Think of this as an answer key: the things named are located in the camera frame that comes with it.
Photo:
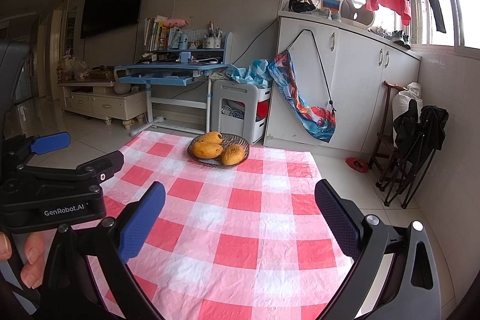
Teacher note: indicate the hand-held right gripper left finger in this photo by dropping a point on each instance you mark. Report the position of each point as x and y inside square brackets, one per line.
[144, 218]

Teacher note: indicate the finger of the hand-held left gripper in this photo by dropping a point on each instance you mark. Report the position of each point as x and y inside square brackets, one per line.
[50, 143]
[108, 164]

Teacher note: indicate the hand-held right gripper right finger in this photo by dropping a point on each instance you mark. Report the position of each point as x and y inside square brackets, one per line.
[337, 222]

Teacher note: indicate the person's left hand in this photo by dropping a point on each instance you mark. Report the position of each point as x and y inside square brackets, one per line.
[35, 248]

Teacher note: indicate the white tv stand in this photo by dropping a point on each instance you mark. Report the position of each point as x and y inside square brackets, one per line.
[105, 104]

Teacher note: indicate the red slipper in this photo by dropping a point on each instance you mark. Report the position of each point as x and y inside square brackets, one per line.
[356, 164]

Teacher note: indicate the beige kettlebell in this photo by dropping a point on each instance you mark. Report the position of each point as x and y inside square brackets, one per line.
[122, 88]

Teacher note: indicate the clear plastic bag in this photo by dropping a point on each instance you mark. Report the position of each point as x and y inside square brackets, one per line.
[80, 70]

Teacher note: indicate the brown wooden chair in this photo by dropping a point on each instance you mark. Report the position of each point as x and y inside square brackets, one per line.
[386, 143]

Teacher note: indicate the red checked tablecloth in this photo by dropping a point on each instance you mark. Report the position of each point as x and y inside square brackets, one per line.
[243, 230]

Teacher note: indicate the colourful printed bag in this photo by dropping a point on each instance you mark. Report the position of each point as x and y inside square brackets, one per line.
[315, 121]

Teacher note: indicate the yellow mango with dark tip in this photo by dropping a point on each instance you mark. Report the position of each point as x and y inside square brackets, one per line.
[210, 137]

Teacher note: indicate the blue study desk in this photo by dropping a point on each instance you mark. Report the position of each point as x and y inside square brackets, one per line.
[168, 74]

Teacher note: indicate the dark woven fruit basket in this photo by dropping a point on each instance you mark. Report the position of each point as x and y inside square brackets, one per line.
[240, 142]

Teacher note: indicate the black folding chair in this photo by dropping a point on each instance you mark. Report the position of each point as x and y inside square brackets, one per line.
[427, 132]

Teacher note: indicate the small blue box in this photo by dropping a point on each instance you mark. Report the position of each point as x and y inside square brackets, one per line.
[185, 56]

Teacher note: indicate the row of books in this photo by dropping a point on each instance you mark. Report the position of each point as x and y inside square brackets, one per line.
[155, 35]

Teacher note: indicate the white cabinet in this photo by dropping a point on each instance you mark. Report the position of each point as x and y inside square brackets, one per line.
[360, 80]

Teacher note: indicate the white storage cart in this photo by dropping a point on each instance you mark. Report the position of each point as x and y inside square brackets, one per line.
[234, 91]

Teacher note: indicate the white sack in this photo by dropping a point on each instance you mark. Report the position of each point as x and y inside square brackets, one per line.
[410, 93]

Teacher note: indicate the black television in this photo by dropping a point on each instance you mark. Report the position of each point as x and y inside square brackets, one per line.
[112, 1]

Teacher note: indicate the pink plush toy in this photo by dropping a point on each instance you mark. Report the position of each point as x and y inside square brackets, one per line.
[177, 22]

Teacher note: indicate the white pen holder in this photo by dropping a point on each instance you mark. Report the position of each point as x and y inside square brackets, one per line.
[212, 42]

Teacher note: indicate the crumpled blue cloth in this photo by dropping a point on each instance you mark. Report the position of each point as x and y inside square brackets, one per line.
[251, 74]

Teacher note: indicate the grey sneakers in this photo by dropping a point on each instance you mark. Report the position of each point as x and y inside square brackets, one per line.
[393, 37]

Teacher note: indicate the light sneakers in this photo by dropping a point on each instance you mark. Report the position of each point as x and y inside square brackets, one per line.
[326, 14]

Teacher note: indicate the black shoes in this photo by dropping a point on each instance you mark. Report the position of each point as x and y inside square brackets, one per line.
[300, 6]

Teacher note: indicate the small picture frame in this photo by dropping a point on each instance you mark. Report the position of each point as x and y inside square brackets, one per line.
[330, 3]

